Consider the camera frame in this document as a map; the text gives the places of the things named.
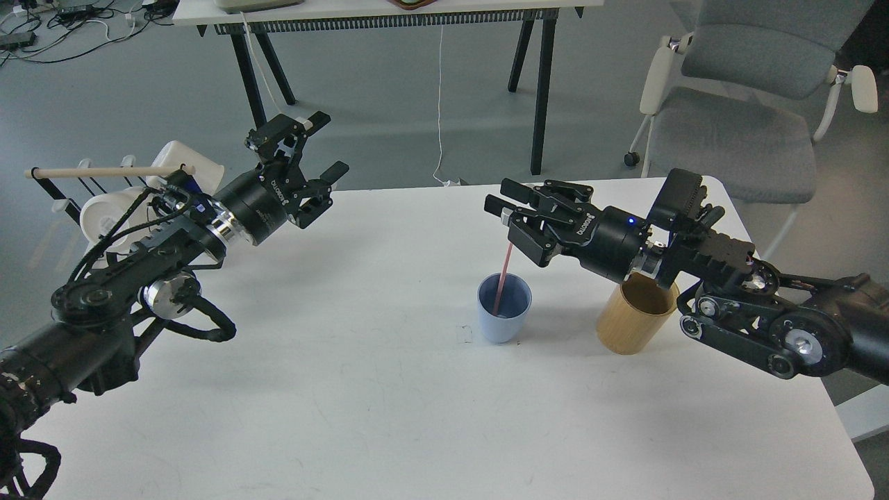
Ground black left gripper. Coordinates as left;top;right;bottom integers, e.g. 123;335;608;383
215;111;350;246

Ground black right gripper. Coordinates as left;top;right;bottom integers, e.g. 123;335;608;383
485;179;651;283

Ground pink chopstick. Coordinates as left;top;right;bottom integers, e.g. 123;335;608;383
491;242;514;317

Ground blue plastic cup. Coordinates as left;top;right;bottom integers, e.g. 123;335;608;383
476;273;531;344

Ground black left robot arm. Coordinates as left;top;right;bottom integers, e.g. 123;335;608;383
1;112;349;499

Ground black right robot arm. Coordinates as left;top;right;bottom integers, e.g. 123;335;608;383
485;169;888;384

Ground bamboo wooden holder cup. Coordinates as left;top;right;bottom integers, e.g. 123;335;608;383
596;273;679;355

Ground white mug rear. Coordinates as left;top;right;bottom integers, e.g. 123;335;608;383
150;140;225;196

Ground white mug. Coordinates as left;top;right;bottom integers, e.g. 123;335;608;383
150;140;225;196
79;187;158;249

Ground white table with black legs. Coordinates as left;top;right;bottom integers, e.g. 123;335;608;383
172;1;600;175

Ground white mug front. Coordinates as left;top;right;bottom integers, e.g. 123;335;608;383
79;187;158;249

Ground grey office chair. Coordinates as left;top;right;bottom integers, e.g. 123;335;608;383
624;1;879;259

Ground black wire cup rack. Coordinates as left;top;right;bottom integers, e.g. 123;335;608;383
24;167;162;254

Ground floor cables and power strips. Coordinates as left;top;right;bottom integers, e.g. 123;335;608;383
0;0;180;67

